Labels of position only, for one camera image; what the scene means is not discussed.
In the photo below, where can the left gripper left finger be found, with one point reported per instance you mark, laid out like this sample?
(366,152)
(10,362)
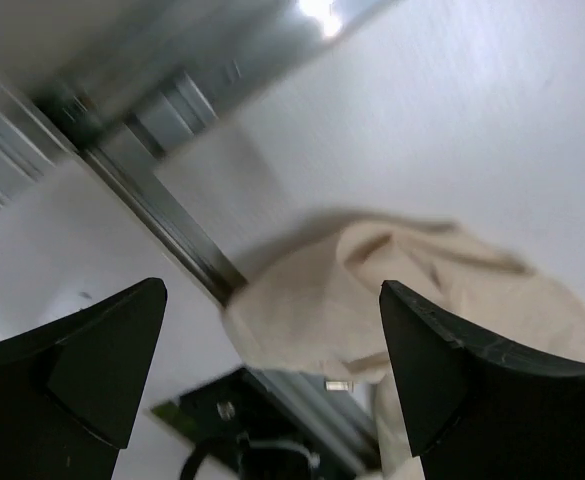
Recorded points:
(70,390)

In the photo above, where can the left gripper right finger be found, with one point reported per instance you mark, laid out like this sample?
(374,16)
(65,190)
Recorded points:
(477,405)

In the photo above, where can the beige trousers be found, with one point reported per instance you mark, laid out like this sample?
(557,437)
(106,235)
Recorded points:
(316,309)

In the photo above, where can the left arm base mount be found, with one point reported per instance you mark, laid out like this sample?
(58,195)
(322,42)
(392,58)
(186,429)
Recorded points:
(268,424)

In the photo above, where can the aluminium front rail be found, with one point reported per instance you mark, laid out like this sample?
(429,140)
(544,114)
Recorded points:
(75,224)

